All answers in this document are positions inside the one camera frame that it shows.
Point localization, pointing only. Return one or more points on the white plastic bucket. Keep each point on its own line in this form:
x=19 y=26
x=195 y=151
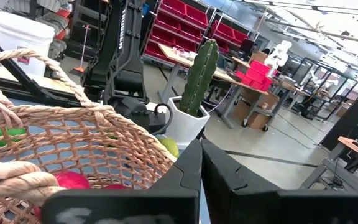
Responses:
x=23 y=43

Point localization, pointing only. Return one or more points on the cardboard boxes under workbench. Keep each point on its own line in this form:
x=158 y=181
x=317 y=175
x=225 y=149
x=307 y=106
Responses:
x=256 y=119

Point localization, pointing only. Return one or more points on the black frame strut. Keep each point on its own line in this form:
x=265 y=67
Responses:
x=11 y=63

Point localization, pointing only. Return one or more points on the yellow-green pear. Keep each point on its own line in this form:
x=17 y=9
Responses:
x=170 y=146

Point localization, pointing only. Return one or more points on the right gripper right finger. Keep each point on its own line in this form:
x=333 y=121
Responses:
x=259 y=208

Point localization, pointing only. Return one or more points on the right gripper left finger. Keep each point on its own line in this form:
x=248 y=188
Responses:
x=135 y=208

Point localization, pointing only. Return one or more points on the light wooden side board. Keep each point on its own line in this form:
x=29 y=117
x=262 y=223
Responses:
x=51 y=82

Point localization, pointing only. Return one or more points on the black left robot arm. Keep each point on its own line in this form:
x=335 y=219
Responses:
x=126 y=46

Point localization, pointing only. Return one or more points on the green artificial cactus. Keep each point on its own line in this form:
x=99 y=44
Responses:
x=200 y=77

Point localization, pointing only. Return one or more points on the shelf rack with red bins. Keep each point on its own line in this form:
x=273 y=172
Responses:
x=172 y=28

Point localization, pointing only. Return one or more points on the black computer monitor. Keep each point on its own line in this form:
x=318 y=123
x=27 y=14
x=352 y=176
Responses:
x=246 y=46

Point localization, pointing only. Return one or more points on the red round fruit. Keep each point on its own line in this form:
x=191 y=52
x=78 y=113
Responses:
x=113 y=187
x=71 y=180

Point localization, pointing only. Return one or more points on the stack of red bins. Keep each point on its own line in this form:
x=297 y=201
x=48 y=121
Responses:
x=256 y=74

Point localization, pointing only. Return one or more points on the white hexagonal plant pot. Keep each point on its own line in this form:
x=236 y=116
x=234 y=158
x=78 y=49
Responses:
x=185 y=127

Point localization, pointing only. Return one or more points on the broom with orange head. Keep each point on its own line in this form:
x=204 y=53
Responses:
x=79 y=69

